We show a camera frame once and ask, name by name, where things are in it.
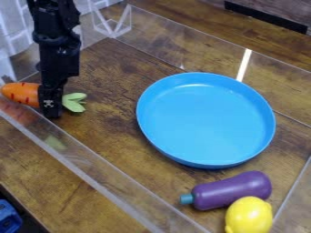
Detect orange toy carrot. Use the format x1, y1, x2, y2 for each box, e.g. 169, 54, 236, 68
0, 82, 88, 113

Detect yellow toy lemon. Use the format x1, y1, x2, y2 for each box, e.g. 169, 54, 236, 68
224, 197, 273, 233

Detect purple toy eggplant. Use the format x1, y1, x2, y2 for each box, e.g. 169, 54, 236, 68
180, 171, 272, 210

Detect white patterned curtain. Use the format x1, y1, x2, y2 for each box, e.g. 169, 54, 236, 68
0, 0, 122, 59

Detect blue object at corner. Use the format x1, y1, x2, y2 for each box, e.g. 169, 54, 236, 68
0, 199, 22, 233

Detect blue round tray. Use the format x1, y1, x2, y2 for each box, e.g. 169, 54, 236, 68
136, 73, 276, 169

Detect dark baseboard strip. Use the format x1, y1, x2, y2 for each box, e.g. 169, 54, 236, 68
223, 0, 307, 35

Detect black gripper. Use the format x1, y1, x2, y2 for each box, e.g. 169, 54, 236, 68
26, 0, 81, 118

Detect clear acrylic enclosure wall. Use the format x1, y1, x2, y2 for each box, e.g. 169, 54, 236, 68
0, 0, 311, 233

